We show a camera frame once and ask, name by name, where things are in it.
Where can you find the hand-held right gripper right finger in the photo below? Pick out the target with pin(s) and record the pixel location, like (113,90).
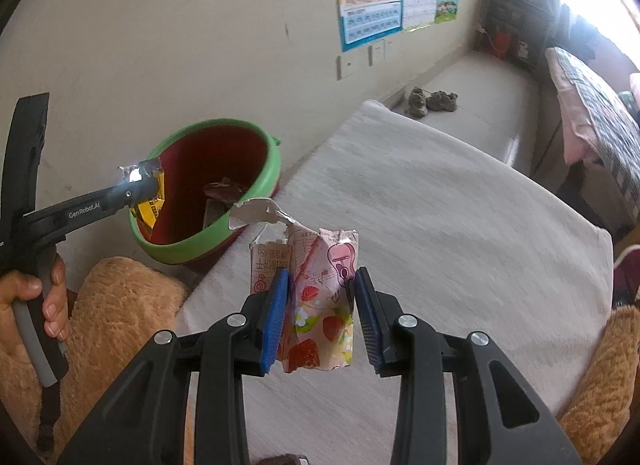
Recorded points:
(367,325)

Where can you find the dark shelf rack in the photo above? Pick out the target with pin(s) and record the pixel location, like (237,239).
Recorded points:
(520,15)

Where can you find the tan plush blanket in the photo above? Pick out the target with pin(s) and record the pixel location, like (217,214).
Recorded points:
(125,295)

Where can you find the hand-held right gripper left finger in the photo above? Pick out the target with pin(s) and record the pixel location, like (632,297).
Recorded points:
(275,320)

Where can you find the person's left hand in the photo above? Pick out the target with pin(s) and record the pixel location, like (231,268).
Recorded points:
(56,295)

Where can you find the dark grey packet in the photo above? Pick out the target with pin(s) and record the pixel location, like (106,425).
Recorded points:
(216,215)

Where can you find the white table cloth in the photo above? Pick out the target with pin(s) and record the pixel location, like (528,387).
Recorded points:
(425,225)

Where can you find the bed with patterned quilt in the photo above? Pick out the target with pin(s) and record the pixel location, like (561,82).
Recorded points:
(590,95)

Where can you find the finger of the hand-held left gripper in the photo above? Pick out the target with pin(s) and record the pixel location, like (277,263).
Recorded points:
(135,191)

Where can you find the dark hanging clothes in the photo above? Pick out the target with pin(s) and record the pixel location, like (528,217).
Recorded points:
(585,35)

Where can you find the brown wrapper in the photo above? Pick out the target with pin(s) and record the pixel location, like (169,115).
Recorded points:
(224,189)

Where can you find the pink strawberry print carton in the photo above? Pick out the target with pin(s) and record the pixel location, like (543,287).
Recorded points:
(320,305)

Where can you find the grey shoe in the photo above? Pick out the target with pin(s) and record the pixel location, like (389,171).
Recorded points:
(418,102)
(442,101)

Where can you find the green rimmed red bin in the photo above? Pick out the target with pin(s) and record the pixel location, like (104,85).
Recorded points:
(210,155)

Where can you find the dark red shoe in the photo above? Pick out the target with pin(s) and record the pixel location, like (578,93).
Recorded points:
(627,277)

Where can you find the red bucket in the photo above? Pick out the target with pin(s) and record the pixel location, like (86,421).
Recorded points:
(501,42)

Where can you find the yellow foil wrapper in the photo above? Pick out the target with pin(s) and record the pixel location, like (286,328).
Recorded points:
(150,210)

